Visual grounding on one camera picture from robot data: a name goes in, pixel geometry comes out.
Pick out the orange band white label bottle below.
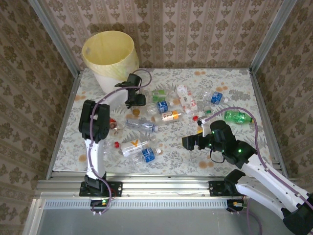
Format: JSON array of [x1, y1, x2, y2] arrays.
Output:
[[154, 110, 183, 122]]

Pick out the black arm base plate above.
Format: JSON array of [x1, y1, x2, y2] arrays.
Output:
[[79, 181, 123, 198], [209, 181, 254, 198]]

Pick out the aluminium frame rail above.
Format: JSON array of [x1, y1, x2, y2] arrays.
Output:
[[248, 70, 290, 179], [45, 72, 82, 181]]

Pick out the clear water bottle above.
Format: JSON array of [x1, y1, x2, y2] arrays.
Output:
[[125, 118, 159, 133]]

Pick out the floral table cover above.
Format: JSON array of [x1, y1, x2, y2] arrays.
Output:
[[52, 68, 276, 177]]

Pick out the aluminium frame post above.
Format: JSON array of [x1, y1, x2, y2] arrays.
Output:
[[27, 0, 81, 77], [248, 0, 298, 74]]

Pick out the yellow plastic bin liner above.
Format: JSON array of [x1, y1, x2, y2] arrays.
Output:
[[81, 30, 140, 81]]

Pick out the black connector with LED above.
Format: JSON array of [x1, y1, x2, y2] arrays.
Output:
[[90, 198, 111, 208]]

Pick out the red label red cap bottle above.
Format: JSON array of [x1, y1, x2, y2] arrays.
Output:
[[104, 141, 121, 154]]

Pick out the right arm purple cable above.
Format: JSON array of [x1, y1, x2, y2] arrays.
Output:
[[202, 107, 313, 235]]

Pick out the green soda bottle yellow cap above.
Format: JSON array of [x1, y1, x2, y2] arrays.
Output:
[[224, 110, 255, 125]]

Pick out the white label orange V bottle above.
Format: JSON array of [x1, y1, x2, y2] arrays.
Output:
[[120, 137, 157, 158]]

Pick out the grey slotted cable duct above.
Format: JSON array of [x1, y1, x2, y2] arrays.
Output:
[[43, 198, 229, 209]]

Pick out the blue Pocari label bottle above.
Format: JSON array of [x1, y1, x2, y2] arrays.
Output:
[[131, 146, 162, 166]]

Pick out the white bottle red print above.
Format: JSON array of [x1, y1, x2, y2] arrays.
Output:
[[176, 84, 198, 115]]

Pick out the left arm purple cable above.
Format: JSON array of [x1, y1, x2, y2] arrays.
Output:
[[87, 69, 153, 216]]

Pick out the blue label clear bottle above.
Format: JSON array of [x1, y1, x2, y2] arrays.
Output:
[[204, 91, 229, 105]]

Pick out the green label clear bottle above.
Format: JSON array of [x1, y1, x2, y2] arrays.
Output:
[[151, 89, 169, 103]]

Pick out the blue label white cap bottle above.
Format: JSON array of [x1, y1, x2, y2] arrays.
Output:
[[146, 99, 176, 116]]

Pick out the grey metal panel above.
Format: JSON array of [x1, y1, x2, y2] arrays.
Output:
[[23, 198, 309, 235]]

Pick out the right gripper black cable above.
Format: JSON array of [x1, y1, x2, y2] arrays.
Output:
[[210, 149, 224, 164]]

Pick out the black connector with wires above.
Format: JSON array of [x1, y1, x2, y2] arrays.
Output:
[[226, 200, 245, 212]]

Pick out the cream plastic bin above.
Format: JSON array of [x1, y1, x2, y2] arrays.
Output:
[[81, 30, 140, 95]]

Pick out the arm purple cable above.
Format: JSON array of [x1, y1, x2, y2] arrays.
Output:
[[202, 107, 313, 235], [87, 69, 153, 216]]

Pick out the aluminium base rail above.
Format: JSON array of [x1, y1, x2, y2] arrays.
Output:
[[34, 175, 300, 199]]

